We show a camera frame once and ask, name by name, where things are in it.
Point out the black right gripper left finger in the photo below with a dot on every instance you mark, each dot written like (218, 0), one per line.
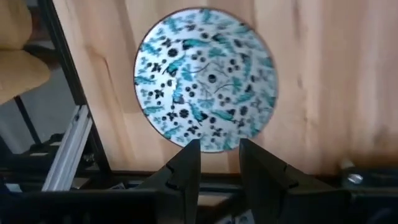
(186, 177)

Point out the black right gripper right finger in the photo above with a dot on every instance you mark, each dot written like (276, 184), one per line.
(264, 180)

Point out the teal patterned ceramic bowl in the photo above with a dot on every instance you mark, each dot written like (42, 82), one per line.
(205, 77)

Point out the beige chair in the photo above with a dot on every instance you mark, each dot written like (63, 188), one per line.
(18, 71)

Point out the white aluminium bracket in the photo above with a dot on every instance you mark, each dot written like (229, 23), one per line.
(66, 149)

